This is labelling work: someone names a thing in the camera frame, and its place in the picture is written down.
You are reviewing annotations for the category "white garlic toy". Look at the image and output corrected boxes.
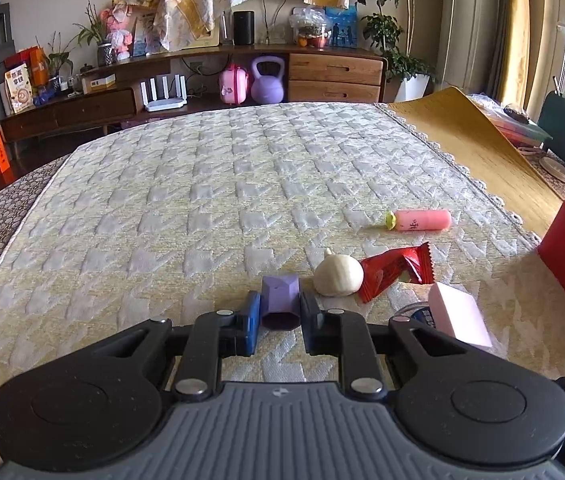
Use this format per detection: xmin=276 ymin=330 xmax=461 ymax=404
xmin=314 ymin=248 xmax=364 ymax=297

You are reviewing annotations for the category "yellow white carton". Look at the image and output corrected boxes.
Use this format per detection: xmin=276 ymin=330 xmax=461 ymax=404
xmin=82 ymin=73 xmax=118 ymax=94

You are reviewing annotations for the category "plastic bag of fruit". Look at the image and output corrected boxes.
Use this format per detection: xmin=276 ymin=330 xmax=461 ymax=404
xmin=289 ymin=7 xmax=329 ymax=51

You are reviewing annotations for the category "white round coaster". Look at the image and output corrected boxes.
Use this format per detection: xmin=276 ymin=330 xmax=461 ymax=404
xmin=539 ymin=156 xmax=565 ymax=185

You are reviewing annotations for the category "white router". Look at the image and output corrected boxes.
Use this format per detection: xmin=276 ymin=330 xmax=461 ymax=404
xmin=140 ymin=73 xmax=189 ymax=113

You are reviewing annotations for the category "pink tube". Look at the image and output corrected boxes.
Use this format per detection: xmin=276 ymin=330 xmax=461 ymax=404
xmin=386 ymin=208 xmax=453 ymax=234

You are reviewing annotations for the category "green potted plant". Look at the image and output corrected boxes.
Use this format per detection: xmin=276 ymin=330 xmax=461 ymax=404
xmin=74 ymin=2 xmax=116 ymax=67

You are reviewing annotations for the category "yellow wood-grain mat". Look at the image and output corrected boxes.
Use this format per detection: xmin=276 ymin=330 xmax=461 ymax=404
xmin=387 ymin=86 xmax=564 ymax=239

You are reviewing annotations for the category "tall potted tree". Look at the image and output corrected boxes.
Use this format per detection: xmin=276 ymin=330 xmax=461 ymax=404
xmin=351 ymin=0 xmax=437 ymax=104

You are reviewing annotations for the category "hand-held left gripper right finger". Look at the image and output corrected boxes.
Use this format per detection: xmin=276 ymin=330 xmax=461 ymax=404
xmin=299 ymin=290 xmax=469 ymax=397

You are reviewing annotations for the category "yellow curtain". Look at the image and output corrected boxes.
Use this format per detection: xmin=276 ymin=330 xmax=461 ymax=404
xmin=505 ymin=0 xmax=539 ymax=107

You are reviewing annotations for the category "beige woven table mat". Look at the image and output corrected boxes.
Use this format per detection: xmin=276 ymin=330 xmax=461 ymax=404
xmin=0 ymin=102 xmax=565 ymax=480

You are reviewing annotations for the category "pink box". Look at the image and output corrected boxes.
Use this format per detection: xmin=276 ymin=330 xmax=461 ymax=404
xmin=427 ymin=281 xmax=494 ymax=349

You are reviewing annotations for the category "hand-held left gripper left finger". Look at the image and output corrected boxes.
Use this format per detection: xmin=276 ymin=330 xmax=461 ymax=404
xmin=87 ymin=290 xmax=262 ymax=402

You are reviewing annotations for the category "purple hexagonal toy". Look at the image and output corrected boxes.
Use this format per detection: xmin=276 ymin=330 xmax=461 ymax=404
xmin=261 ymin=274 xmax=303 ymax=332

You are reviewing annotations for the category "pink plush doll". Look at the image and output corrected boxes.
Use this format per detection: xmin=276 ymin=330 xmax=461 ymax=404
xmin=99 ymin=0 xmax=134 ymax=62

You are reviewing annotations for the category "white standing air conditioner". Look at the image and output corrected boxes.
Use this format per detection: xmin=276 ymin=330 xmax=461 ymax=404
xmin=435 ymin=0 xmax=509 ymax=97

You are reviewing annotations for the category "purple kettlebell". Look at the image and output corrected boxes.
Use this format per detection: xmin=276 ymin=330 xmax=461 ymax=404
xmin=249 ymin=55 xmax=286 ymax=105

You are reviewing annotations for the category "black speaker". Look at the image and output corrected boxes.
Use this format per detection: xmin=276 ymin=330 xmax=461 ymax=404
xmin=233 ymin=9 xmax=256 ymax=46

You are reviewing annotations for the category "white snack box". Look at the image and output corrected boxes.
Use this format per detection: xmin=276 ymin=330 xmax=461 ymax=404
xmin=3 ymin=63 xmax=36 ymax=115

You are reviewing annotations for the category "stack of plastic folders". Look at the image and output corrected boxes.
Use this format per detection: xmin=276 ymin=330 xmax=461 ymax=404
xmin=467 ymin=93 xmax=554 ymax=147

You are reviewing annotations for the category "red snack packet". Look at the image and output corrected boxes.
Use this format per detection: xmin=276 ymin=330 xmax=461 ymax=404
xmin=359 ymin=241 xmax=434 ymax=304

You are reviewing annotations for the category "pink toy suitcase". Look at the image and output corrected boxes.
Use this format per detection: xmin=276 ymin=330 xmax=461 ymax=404
xmin=218 ymin=63 xmax=251 ymax=107

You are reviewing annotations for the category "small potted plant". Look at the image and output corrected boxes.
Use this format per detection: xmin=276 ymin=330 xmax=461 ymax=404
xmin=37 ymin=32 xmax=76 ymax=94

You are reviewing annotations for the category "wooden TV cabinet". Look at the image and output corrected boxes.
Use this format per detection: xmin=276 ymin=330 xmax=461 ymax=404
xmin=0 ymin=42 xmax=389 ymax=144

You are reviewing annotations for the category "orange packet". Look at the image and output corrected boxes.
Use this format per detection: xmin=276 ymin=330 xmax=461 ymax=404
xmin=17 ymin=45 xmax=49 ymax=89

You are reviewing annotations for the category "dark blue small gadget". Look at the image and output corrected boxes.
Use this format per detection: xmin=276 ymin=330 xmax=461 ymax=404
xmin=392 ymin=303 xmax=437 ymax=329

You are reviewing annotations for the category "blue picture box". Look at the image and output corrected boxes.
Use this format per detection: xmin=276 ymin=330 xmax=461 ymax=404
xmin=325 ymin=5 xmax=359 ymax=49

